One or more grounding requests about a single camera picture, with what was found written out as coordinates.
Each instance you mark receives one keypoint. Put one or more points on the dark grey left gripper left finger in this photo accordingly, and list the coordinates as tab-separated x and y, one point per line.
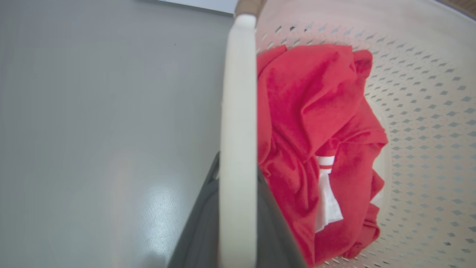
199	234

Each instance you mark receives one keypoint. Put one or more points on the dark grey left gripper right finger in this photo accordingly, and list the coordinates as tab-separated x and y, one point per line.
273	238

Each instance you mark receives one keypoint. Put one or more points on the white perforated plastic laundry basket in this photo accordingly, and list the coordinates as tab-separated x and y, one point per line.
427	149

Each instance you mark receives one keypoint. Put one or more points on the red and white garment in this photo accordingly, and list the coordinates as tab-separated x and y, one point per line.
316	123

